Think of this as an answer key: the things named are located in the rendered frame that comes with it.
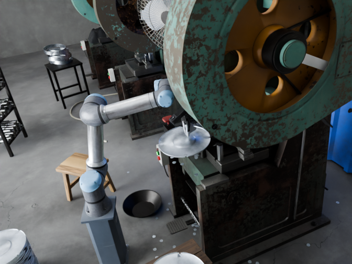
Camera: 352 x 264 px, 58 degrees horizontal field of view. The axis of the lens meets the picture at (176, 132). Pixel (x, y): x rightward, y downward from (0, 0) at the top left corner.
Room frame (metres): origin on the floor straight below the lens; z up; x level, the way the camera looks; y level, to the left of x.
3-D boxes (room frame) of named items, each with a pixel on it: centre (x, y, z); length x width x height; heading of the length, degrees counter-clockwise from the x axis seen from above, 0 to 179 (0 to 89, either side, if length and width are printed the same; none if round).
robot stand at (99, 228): (1.39, 0.50, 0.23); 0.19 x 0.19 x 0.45; 2
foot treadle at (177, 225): (1.54, -0.15, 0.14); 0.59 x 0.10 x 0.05; 109
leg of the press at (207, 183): (1.37, -0.50, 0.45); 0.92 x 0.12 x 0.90; 109
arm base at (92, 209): (1.39, 0.50, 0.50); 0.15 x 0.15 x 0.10
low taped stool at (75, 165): (2.06, 0.76, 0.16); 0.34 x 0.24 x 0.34; 63
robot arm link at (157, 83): (1.50, 0.03, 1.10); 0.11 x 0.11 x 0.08; 89
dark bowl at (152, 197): (1.82, 0.32, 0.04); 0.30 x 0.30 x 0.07
